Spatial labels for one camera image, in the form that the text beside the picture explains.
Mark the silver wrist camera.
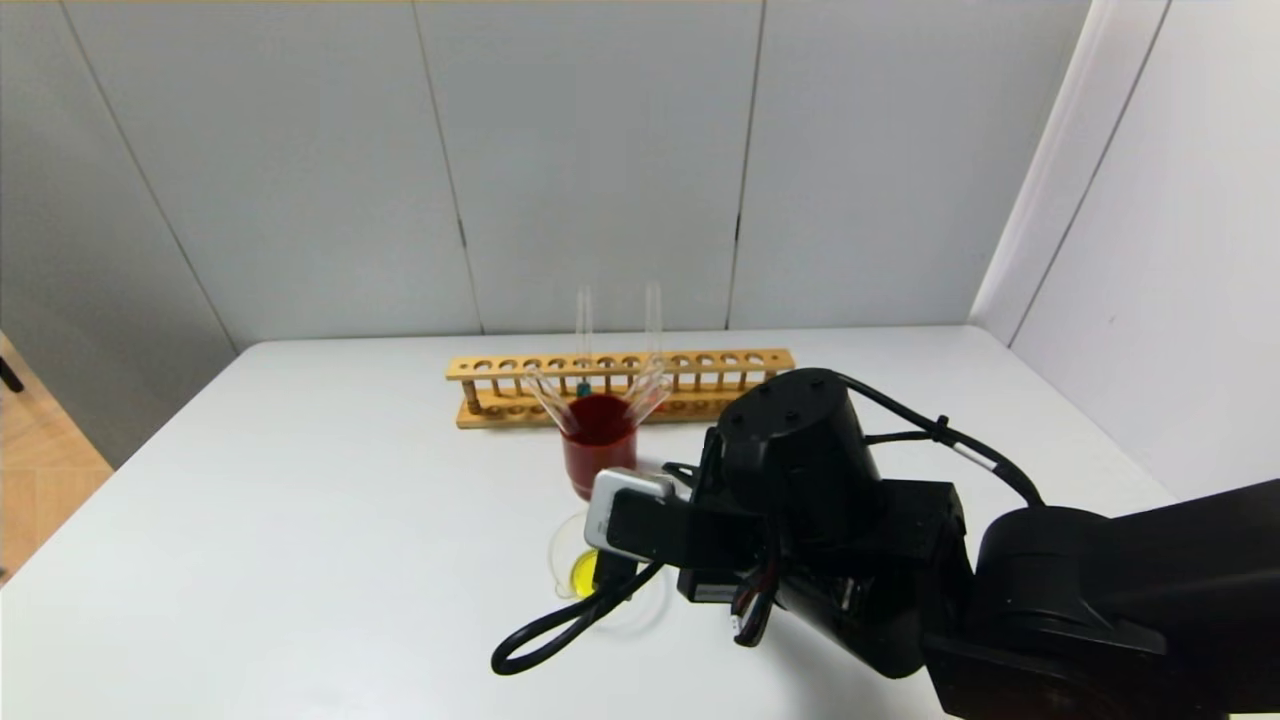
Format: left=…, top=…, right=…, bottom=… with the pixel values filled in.
left=584, top=467, right=677, bottom=563

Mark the empty glass test tube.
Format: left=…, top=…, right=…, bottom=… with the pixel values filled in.
left=622, top=356, right=673, bottom=427

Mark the yellow pigment glass test tube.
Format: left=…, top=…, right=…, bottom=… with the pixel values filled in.
left=524, top=364, right=583, bottom=439

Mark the clear glass beaker dish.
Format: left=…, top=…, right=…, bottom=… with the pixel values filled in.
left=547, top=510, right=669, bottom=633

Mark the black looped camera cable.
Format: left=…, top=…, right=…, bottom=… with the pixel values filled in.
left=490, top=550, right=666, bottom=676

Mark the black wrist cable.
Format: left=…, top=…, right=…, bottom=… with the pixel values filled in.
left=835, top=372, right=1047, bottom=507

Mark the red pigment glass test tube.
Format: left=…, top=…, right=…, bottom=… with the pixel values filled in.
left=645, top=282, right=665, bottom=413

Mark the blue pigment glass test tube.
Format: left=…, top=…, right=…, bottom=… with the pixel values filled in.
left=574, top=285, right=593, bottom=399

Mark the red plastic cup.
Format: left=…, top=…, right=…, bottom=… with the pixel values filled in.
left=560, top=394, right=641, bottom=503

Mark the wooden test tube rack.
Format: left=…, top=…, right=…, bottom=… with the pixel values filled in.
left=445, top=348, right=797, bottom=429

